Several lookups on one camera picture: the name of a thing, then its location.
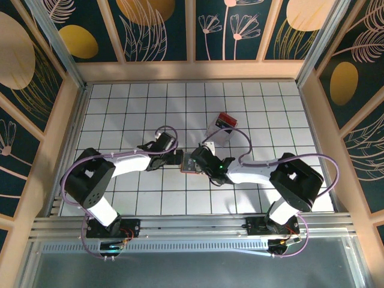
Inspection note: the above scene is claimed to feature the aluminium mounting rail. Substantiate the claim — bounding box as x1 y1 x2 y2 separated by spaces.
29 213 353 241

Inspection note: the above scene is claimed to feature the clear acrylic card holder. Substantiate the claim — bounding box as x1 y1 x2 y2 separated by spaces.
206 112 239 148

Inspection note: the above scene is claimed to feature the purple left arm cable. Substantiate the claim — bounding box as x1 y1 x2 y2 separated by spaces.
61 125 179 261

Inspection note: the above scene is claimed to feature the slotted grey cable duct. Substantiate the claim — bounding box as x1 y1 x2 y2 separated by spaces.
41 241 271 253

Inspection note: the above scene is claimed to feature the grey metal panel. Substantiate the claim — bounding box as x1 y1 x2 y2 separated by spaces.
17 239 370 288

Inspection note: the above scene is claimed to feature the white gridded table board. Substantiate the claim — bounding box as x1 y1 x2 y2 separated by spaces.
59 82 335 217

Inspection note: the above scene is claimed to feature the aluminium corner post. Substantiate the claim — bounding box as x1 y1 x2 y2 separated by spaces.
23 0 88 91
295 0 353 88

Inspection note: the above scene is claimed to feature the aluminium back rail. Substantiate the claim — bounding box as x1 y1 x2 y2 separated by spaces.
85 78 299 85

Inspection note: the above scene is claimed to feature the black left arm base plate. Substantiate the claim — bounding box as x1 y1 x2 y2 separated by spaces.
86 218 142 239

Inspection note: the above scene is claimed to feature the aluminium side rail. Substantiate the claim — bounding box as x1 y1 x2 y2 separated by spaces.
298 83 343 212
47 85 91 217

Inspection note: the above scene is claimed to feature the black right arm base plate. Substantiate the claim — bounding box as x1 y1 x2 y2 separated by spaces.
245 216 301 238

